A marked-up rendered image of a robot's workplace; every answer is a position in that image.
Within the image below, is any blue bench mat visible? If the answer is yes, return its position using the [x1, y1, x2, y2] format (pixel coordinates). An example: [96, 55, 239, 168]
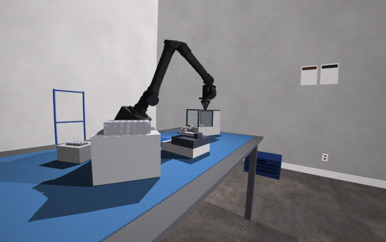
[0, 132, 254, 242]

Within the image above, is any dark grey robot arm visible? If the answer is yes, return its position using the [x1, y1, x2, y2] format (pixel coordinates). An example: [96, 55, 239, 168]
[128, 40, 216, 118]

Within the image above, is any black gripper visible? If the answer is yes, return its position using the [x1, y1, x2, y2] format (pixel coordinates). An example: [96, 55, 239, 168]
[199, 96, 212, 109]

